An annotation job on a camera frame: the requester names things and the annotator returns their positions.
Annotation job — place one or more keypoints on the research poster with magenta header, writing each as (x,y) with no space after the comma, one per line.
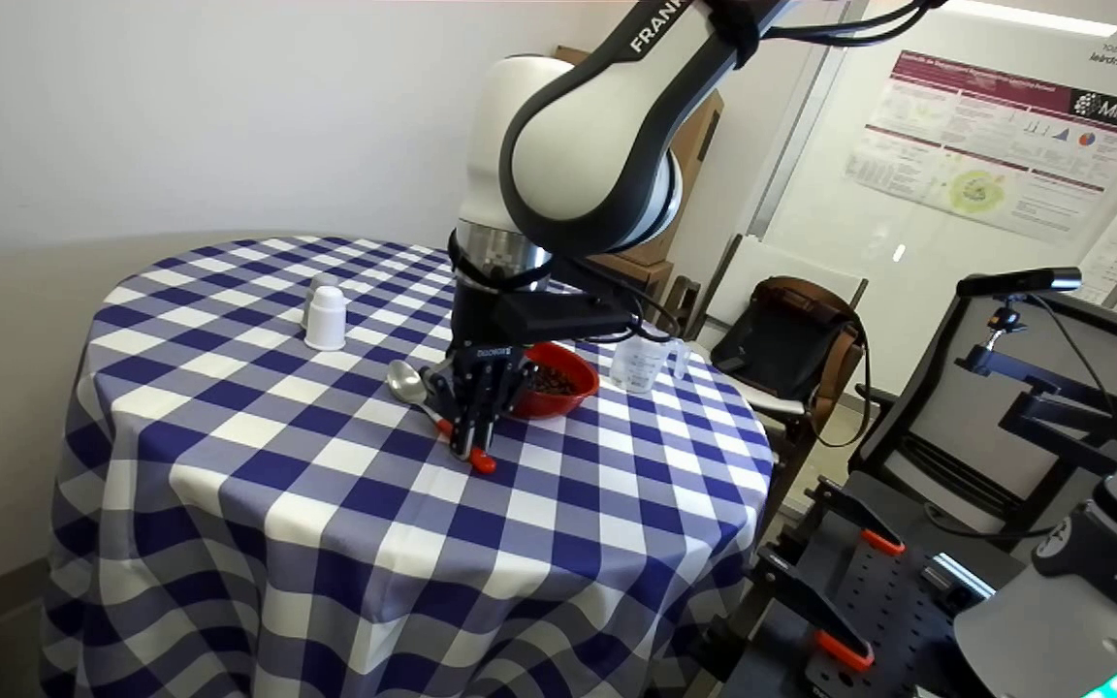
(997,141)

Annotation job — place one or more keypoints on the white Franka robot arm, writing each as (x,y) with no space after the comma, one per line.
(585,156)

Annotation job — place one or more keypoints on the small white bottle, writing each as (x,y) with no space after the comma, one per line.
(325,320)

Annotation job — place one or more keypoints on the blue white checkered tablecloth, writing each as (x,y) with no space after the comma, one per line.
(366,545)

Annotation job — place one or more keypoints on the dark coffee beans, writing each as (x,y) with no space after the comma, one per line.
(560,372)

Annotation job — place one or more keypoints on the grey Franka robot base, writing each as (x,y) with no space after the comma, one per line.
(1089,582)

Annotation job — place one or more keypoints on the clear plastic measuring cup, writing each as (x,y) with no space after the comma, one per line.
(640,367)

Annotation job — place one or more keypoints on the red bowl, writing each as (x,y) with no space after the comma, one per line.
(572,389)

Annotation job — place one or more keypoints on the wooden chair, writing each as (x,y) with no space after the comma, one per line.
(784,344)

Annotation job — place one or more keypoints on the black mesh office chair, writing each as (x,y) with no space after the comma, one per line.
(971,411)

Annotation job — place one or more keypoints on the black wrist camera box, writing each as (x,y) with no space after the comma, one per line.
(585,314)

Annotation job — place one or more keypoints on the black perforated breadboard table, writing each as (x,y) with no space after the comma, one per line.
(894,606)

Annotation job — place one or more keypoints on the black clamp with orange tip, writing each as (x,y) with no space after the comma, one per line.
(864,523)
(815,615)

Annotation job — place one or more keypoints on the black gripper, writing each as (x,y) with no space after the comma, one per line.
(490,322)

